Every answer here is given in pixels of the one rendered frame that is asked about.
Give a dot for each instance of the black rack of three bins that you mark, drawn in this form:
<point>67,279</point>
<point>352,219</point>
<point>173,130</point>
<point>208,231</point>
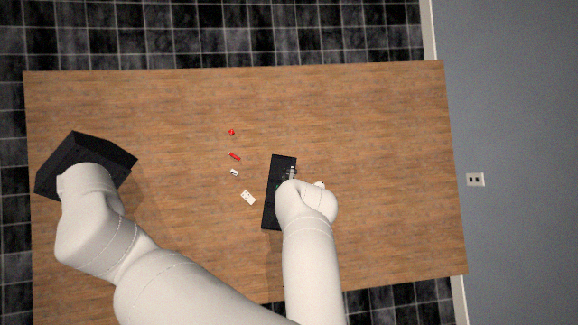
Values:
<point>277,165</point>

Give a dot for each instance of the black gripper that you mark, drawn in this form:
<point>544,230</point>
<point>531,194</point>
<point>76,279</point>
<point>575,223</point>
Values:
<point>289,174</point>

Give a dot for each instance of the white domino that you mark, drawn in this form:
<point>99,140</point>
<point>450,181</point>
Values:
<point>248,197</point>

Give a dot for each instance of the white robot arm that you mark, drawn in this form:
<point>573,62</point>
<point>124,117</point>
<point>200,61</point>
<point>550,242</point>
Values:
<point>168,288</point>

